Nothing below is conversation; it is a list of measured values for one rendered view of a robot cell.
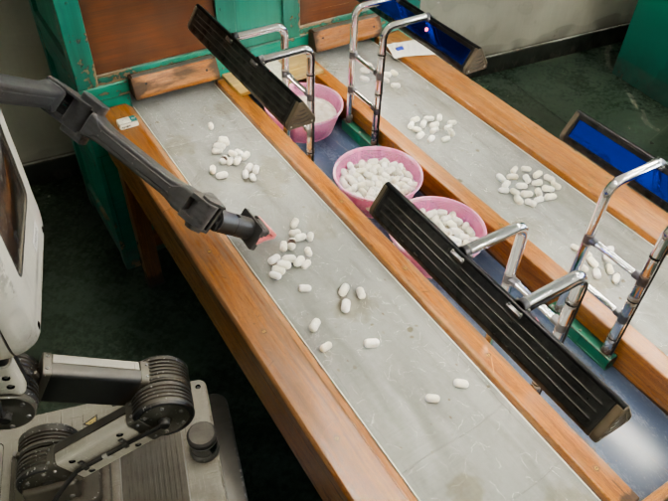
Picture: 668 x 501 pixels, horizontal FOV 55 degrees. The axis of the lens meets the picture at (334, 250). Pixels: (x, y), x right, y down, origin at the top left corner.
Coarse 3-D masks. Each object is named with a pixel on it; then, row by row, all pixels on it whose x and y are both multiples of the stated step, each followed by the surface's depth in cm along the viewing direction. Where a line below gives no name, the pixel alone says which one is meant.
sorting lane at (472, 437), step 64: (192, 128) 210; (256, 192) 187; (256, 256) 168; (320, 256) 169; (320, 320) 154; (384, 320) 154; (384, 384) 142; (448, 384) 142; (384, 448) 130; (448, 448) 131; (512, 448) 131
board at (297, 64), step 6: (294, 60) 237; (300, 60) 237; (306, 60) 237; (294, 66) 233; (300, 66) 233; (306, 66) 234; (318, 66) 234; (294, 72) 230; (300, 72) 230; (306, 72) 231; (318, 72) 231; (228, 78) 226; (234, 78) 226; (294, 78) 227; (300, 78) 228; (234, 84) 223; (240, 84) 223; (240, 90) 220; (246, 90) 220
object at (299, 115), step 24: (192, 24) 191; (216, 24) 182; (216, 48) 181; (240, 48) 173; (240, 72) 172; (264, 72) 164; (264, 96) 163; (288, 96) 157; (288, 120) 156; (312, 120) 159
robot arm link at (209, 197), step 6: (210, 192) 164; (204, 198) 151; (210, 198) 153; (216, 198) 162; (216, 204) 152; (222, 204) 161; (222, 210) 155; (216, 216) 155; (186, 222) 153; (210, 222) 155; (192, 228) 153; (210, 228) 156
